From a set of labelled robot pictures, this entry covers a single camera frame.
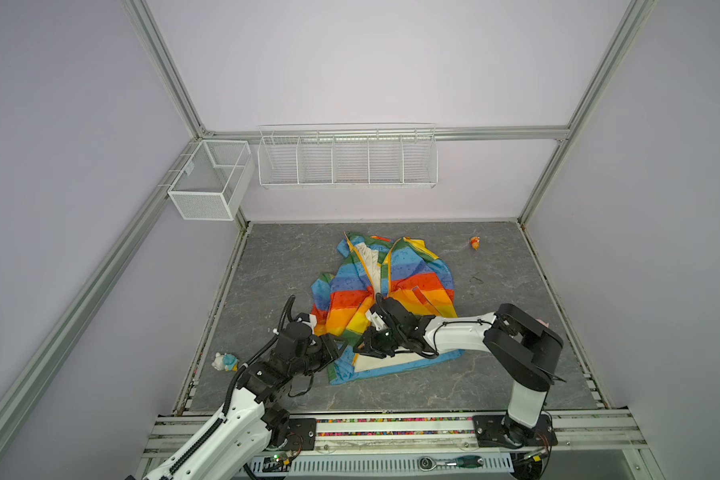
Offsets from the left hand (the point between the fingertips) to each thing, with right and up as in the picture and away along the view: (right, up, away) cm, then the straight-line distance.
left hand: (345, 349), depth 78 cm
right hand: (+2, -3, +6) cm, 7 cm away
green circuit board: (-16, -26, -6) cm, 31 cm away
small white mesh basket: (-47, +50, +24) cm, 73 cm away
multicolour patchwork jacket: (+19, +19, +24) cm, 36 cm away
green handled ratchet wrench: (+29, -24, -8) cm, 38 cm away
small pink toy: (+59, +4, +13) cm, 61 cm away
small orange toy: (+46, +29, +34) cm, 64 cm away
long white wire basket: (-1, +57, +19) cm, 60 cm away
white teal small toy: (-33, -5, +4) cm, 34 cm away
